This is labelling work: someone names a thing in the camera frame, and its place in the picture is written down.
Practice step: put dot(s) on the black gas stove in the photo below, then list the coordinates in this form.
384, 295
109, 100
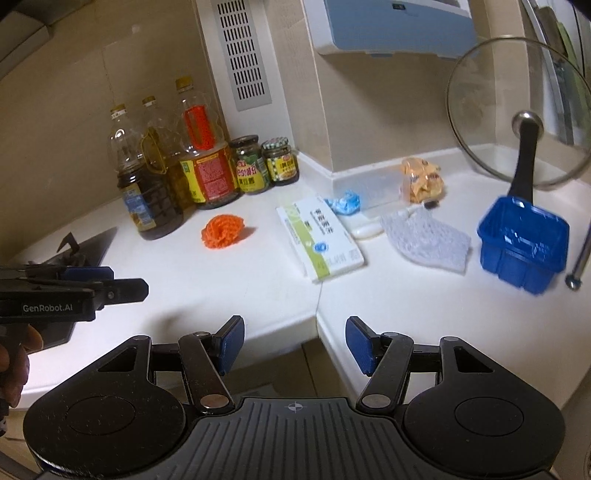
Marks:
87, 251

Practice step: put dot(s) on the metal rod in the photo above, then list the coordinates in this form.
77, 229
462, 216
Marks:
581, 263

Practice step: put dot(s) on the pickle jar yellow label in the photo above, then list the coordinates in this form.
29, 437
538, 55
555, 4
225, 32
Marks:
280, 164

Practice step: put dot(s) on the orange mesh net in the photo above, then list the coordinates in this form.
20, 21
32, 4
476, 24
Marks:
226, 230

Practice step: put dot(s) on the white foam fruit net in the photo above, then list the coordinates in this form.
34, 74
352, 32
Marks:
427, 242

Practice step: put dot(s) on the slim yellow oil bottle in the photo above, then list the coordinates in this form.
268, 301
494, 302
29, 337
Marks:
154, 147

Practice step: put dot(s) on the clear plastic container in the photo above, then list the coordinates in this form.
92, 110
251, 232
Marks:
374, 191

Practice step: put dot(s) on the blue plastic basket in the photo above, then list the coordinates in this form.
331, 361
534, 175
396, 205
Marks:
521, 249

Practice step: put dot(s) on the glass pot lid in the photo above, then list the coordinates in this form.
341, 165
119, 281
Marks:
480, 106

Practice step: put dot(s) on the dark oil bottle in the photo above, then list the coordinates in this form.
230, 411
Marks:
147, 203

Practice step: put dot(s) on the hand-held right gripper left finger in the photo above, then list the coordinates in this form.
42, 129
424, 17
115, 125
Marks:
231, 344

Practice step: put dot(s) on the white toothbrush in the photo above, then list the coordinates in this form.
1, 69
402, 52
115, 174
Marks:
367, 230

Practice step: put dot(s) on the white green medicine box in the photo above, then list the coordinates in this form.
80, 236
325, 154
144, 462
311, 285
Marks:
323, 240

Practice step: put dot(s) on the blue white range hood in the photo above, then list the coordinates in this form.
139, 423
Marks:
397, 27

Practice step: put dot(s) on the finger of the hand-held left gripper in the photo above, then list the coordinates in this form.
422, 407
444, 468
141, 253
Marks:
87, 273
124, 289

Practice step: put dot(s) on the person's left hand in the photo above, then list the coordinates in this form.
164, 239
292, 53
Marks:
21, 360

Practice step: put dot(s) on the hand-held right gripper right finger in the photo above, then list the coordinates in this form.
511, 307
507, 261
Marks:
360, 346

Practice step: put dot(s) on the grey wall vent grille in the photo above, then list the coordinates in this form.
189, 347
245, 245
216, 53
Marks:
244, 55

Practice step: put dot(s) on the yellow snack wrapper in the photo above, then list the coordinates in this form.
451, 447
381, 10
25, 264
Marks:
422, 182

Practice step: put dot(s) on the blue wrapper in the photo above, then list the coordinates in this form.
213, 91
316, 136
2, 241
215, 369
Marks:
342, 204

